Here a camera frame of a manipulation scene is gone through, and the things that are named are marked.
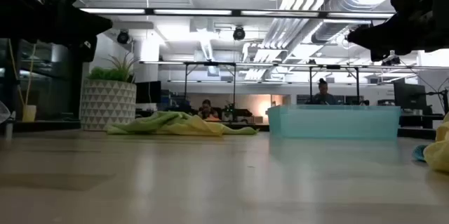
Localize black computer monitor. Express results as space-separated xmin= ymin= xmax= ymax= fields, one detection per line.
xmin=393 ymin=82 xmax=428 ymax=111
xmin=135 ymin=80 xmax=162 ymax=105

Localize lime green microfiber towel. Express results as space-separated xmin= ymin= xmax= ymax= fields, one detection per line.
xmin=107 ymin=110 xmax=260 ymax=136

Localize succulent in patterned white pot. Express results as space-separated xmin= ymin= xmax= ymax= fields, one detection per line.
xmin=79 ymin=53 xmax=140 ymax=132

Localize silver ceiling air ducts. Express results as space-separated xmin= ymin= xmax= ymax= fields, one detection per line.
xmin=241 ymin=0 xmax=397 ymax=81

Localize long ceiling light bar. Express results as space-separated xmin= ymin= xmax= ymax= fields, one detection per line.
xmin=79 ymin=7 xmax=396 ymax=20

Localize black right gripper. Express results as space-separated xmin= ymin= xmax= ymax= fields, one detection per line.
xmin=346 ymin=8 xmax=449 ymax=62

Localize black ceiling camera mount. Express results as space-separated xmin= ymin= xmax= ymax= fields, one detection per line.
xmin=381 ymin=54 xmax=401 ymax=67

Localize dark background desk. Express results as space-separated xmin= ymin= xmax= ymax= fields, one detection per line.
xmin=398 ymin=113 xmax=449 ymax=130

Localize translucent teal plastic bin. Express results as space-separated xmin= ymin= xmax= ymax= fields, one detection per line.
xmin=267 ymin=104 xmax=402 ymax=140

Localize small grey metal post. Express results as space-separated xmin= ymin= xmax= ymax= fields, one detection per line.
xmin=4 ymin=111 xmax=15 ymax=139

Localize black aluminium table frame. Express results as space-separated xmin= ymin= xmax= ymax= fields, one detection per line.
xmin=0 ymin=120 xmax=438 ymax=140

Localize yellow extension cable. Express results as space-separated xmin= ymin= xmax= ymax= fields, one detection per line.
xmin=6 ymin=39 xmax=38 ymax=123

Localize black ceiling dome fixture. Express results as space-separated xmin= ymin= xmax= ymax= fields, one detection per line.
xmin=232 ymin=26 xmax=246 ymax=41
xmin=116 ymin=29 xmax=130 ymax=45

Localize yellow microfiber towel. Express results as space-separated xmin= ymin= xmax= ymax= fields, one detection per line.
xmin=154 ymin=114 xmax=227 ymax=137
xmin=422 ymin=111 xmax=449 ymax=174

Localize person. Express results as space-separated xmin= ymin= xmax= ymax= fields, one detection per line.
xmin=308 ymin=78 xmax=338 ymax=105
xmin=198 ymin=99 xmax=221 ymax=120

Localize teal microfiber towel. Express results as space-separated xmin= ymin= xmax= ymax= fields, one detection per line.
xmin=412 ymin=144 xmax=429 ymax=163

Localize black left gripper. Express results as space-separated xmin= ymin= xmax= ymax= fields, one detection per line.
xmin=19 ymin=2 xmax=114 ymax=64

